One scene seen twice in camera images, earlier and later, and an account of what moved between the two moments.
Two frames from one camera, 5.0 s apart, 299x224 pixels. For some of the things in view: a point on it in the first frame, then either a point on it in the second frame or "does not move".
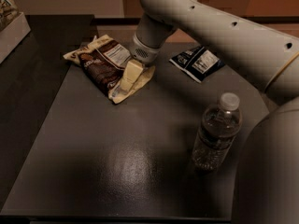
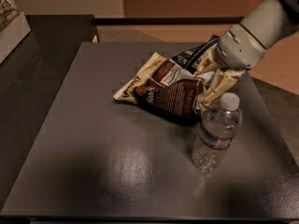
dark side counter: (29, 83) does not move
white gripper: (144, 52) -> (239, 48)
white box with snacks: (14, 26) does not move
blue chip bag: (197, 63) does not move
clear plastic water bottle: (220, 124) does not move
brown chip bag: (104, 61) -> (160, 87)
